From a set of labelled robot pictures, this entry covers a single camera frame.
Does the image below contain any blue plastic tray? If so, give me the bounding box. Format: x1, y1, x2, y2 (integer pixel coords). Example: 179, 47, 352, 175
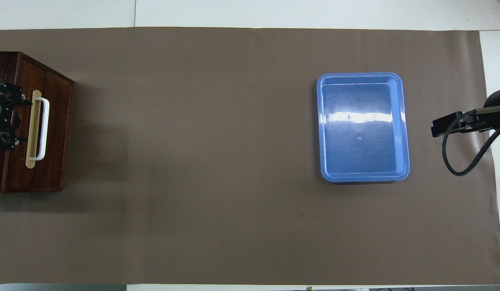
316, 72, 411, 183

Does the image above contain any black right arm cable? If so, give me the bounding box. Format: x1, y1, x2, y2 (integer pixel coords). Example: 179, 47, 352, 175
442, 105, 500, 176

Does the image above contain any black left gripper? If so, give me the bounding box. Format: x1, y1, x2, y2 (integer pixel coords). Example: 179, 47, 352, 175
0, 83, 32, 150

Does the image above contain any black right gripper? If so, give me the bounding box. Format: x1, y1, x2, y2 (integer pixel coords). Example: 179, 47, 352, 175
431, 86, 500, 137

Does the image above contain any white drawer handle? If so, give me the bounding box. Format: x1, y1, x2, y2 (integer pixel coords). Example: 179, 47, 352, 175
30, 97, 50, 161

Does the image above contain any dark wooden drawer cabinet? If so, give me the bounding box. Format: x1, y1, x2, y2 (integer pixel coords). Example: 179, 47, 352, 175
0, 51, 74, 193

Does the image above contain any brown paper table mat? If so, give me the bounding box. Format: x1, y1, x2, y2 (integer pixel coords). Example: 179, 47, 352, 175
0, 27, 500, 285

